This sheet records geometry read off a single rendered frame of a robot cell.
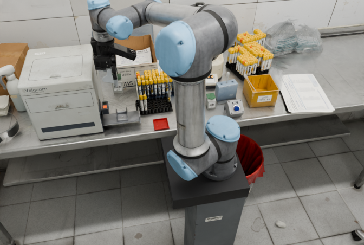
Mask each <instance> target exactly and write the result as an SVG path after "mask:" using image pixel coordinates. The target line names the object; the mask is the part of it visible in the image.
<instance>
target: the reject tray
mask: <svg viewBox="0 0 364 245"><path fill-rule="evenodd" d="M153 125H154V130H155V131H158V130H166V129H170V127H169V124H168V120H167V118H160V119H153Z"/></svg>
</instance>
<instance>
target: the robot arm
mask: <svg viewBox="0 0 364 245"><path fill-rule="evenodd" d="M87 4H88V11H89V17H90V22H91V25H92V30H93V36H94V37H91V42H90V43H91V46H92V49H93V60H94V65H95V70H103V71H104V72H107V75H106V76H104V77H103V78H102V80H103V82H109V83H113V84H114V86H115V88H117V86H118V77H117V73H118V70H117V65H116V55H119V56H121V57H124V58H127V59H130V60H132V61H134V60H135V58H136V56H137V53H136V51H135V50H133V49H131V48H127V47H125V46H122V45H120V44H117V43H114V41H115V39H114V38H117V39H118V40H125V39H127V38H128V37H129V36H130V35H131V34H132V32H133V29H136V28H138V27H141V26H143V25H146V24H152V25H157V26H160V27H164V28H162V29H161V30H160V31H159V32H158V34H157V36H156V39H155V46H154V48H155V55H156V58H157V60H159V63H158V64H159V66H160V68H161V69H162V70H163V71H164V73H166V74H167V75H168V76H169V77H170V78H171V79H172V80H173V84H174V98H175V113H176V121H177V135H176V136H175V137H174V140H173V149H172V150H170V151H169V152H168V153H167V159H168V161H169V163H170V165H171V166H172V168H173V169H174V171H175V172H176V173H177V174H178V175H179V176H180V177H181V178H182V179H184V180H187V181H190V180H192V179H194V178H195V177H198V175H199V174H201V173H202V174H203V175H204V176H205V177H207V178H209V179H211V180H217V181H221V180H226V179H229V178H230V177H232V176H233V175H234V174H235V172H236V169H237V157H236V148H237V144H238V140H239V138H240V127H239V125H238V124H237V122H236V121H235V120H233V119H232V118H230V117H227V116H223V115H215V116H212V117H211V118H210V119H209V120H208V121H207V123H206V127H205V99H206V79H207V78H208V77H209V76H210V74H211V72H212V59H213V58H214V57H216V56H218V55H220V54H222V53H224V52H225V51H227V50H228V49H229V48H230V47H232V45H233V44H234V42H235V40H236V38H237V35H238V23H237V20H236V18H235V15H234V14H233V13H232V12H231V11H230V10H229V9H227V8H226V7H223V6H220V5H212V4H205V5H202V6H201V7H193V6H187V5H178V4H169V3H162V1H160V0H145V1H143V2H140V3H137V4H135V5H131V6H129V7H126V8H123V9H120V10H118V11H116V10H114V9H113V8H111V6H110V2H109V0H87ZM112 74H113V75H112Z"/></svg>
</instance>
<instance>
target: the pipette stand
mask: <svg viewBox="0 0 364 245"><path fill-rule="evenodd" d="M237 87H238V83H237V81H236V80H235V79H232V80H228V81H227V83H226V81H221V82H216V89H215V97H216V101H217V103H218V104H219V105H220V104H225V103H226V102H227V101H228V100H237V99H236V94H237Z"/></svg>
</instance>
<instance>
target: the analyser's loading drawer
mask: <svg viewBox="0 0 364 245"><path fill-rule="evenodd" d="M122 116H123V118H122ZM101 120H102V125H103V126H107V125H115V124H124V123H132V122H137V121H139V122H140V123H141V118H140V110H139V107H138V111H129V112H128V111H127V107H126V111H121V112H117V109H116V113H112V114H103V115H101Z"/></svg>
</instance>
